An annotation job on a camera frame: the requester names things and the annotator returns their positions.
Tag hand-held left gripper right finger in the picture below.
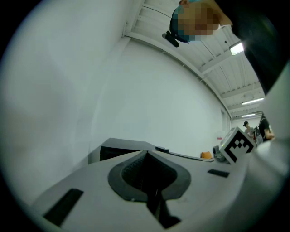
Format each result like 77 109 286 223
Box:
148 150 248 232

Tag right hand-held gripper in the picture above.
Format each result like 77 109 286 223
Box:
213 126 256 165

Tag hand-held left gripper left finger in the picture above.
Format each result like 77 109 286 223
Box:
31 150 164 232

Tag square ceiling light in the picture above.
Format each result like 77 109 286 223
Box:
228 41 245 56

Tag person's black shirt torso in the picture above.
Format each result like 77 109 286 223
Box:
214 0 290 96

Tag person's face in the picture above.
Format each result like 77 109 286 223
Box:
179 0 233 43

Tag black head camera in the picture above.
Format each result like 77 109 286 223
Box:
161 30 180 48

